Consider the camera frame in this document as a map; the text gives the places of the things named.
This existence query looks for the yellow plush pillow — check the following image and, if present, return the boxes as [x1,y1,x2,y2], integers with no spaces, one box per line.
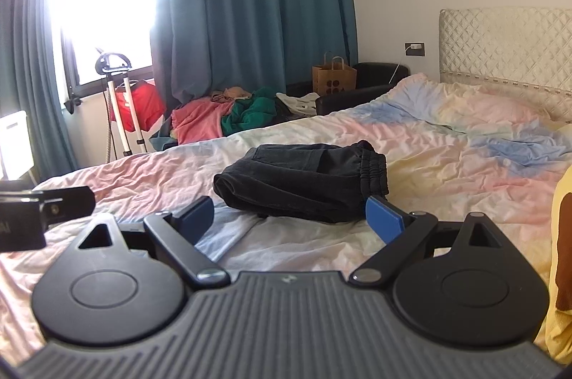
[534,167,572,362]

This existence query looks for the white cloth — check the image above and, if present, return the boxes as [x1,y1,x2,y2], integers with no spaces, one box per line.
[275,92,320,116]

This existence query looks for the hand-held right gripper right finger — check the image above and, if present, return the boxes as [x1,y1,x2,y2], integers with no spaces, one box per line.
[351,195,514,288]

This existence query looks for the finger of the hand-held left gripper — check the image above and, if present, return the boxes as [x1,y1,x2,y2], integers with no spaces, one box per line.
[0,185,96,228]

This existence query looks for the teal curtain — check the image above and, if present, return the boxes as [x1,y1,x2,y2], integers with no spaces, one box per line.
[149,0,358,112]
[0,0,79,183]

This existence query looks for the pastel tie-dye bed sheet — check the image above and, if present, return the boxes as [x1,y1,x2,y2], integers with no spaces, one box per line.
[0,73,572,366]

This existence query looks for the garment steamer stand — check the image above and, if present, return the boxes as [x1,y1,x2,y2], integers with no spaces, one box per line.
[95,48,148,161]

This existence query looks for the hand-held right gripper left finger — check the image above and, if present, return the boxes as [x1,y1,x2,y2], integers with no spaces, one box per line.
[67,197,228,288]

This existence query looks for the pink cloth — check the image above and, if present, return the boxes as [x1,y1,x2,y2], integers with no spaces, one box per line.
[172,98,237,145]

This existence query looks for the dark framed window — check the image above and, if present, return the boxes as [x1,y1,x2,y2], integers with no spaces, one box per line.
[60,0,157,98]

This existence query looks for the brown paper bag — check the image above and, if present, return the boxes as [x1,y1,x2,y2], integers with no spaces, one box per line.
[312,52,358,96]

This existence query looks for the black pants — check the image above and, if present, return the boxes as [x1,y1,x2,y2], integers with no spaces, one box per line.
[213,141,389,223]

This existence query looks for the white backed chair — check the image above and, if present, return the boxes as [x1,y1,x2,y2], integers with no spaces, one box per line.
[0,110,36,183]

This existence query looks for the quilted beige headboard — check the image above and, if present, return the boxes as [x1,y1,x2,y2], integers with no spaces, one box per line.
[438,8,572,121]

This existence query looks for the black armchair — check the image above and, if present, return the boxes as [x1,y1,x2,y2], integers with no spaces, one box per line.
[286,63,409,116]

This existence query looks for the red cloth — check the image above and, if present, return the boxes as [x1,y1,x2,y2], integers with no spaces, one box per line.
[109,80,166,132]

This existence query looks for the green cloth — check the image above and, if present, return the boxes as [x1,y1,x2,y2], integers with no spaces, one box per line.
[221,88,287,136]

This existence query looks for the beige cloth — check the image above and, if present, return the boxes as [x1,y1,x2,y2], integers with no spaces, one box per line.
[210,86,253,103]

